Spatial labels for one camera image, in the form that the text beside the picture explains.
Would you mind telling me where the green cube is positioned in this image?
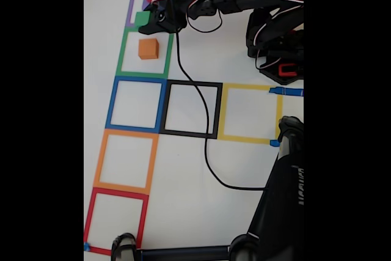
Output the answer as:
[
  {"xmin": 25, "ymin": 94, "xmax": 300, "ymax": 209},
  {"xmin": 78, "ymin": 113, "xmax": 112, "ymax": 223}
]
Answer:
[{"xmin": 134, "ymin": 10, "xmax": 153, "ymax": 28}]

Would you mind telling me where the orange cube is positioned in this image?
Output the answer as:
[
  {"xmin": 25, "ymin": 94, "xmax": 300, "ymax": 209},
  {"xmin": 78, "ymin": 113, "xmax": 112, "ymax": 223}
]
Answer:
[{"xmin": 137, "ymin": 38, "xmax": 159, "ymax": 60}]

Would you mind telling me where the red base clamp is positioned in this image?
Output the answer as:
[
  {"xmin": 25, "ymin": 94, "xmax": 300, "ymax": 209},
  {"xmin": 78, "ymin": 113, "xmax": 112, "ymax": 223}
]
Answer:
[{"xmin": 277, "ymin": 63, "xmax": 298, "ymax": 78}]

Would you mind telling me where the purple square frame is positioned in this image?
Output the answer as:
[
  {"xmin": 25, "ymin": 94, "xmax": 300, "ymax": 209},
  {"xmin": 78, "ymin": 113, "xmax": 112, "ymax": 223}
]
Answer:
[{"xmin": 125, "ymin": 0, "xmax": 144, "ymax": 29}]

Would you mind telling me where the thin servo wire loop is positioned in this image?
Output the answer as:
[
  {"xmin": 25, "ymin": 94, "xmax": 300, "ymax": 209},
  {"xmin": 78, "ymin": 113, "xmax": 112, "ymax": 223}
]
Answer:
[{"xmin": 186, "ymin": 9, "xmax": 223, "ymax": 34}]

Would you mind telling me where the green square frame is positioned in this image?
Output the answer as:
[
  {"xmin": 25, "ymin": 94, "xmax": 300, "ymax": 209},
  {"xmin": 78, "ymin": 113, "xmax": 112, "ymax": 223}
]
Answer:
[{"xmin": 115, "ymin": 27, "xmax": 174, "ymax": 79}]

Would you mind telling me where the black square frame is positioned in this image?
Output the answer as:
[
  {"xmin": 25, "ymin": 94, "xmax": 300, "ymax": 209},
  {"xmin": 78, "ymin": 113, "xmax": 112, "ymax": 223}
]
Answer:
[{"xmin": 158, "ymin": 79, "xmax": 223, "ymax": 139}]

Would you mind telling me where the blue square frame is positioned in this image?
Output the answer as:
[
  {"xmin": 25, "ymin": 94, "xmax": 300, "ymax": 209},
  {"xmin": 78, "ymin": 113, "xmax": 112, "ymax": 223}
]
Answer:
[{"xmin": 105, "ymin": 76, "xmax": 168, "ymax": 133}]

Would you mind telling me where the yellow square frame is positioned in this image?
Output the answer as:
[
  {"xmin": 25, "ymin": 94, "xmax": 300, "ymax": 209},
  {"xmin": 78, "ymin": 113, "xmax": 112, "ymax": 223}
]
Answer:
[{"xmin": 217, "ymin": 83, "xmax": 283, "ymax": 145}]

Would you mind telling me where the black camera cable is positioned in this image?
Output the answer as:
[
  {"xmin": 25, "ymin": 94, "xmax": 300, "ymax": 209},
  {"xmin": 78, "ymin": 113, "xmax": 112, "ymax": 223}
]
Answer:
[{"xmin": 169, "ymin": 0, "xmax": 269, "ymax": 191}]

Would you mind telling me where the orange square frame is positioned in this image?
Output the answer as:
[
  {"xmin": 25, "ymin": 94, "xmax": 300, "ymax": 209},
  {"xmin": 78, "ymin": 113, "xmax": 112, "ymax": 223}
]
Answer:
[{"xmin": 93, "ymin": 128, "xmax": 159, "ymax": 195}]

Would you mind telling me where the black camera tripod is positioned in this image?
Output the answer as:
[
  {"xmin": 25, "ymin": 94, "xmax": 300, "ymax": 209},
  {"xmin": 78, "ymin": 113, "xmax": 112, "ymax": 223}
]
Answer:
[{"xmin": 110, "ymin": 116, "xmax": 304, "ymax": 261}]

